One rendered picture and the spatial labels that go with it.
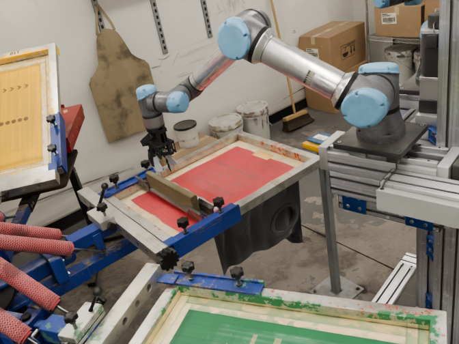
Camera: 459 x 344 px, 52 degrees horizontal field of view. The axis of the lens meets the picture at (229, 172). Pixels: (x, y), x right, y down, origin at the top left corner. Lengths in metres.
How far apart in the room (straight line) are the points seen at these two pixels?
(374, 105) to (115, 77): 2.84
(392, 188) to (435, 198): 0.12
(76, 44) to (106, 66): 0.27
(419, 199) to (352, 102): 0.33
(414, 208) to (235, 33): 0.71
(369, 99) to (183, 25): 3.05
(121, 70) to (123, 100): 0.24
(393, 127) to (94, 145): 2.86
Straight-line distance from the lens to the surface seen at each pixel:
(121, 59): 3.89
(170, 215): 1.91
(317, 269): 2.98
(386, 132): 1.53
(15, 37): 3.68
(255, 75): 4.77
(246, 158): 2.22
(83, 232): 1.82
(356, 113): 1.35
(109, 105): 3.88
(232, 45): 1.42
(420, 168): 1.51
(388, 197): 1.45
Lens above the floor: 1.93
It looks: 27 degrees down
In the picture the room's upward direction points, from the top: 12 degrees counter-clockwise
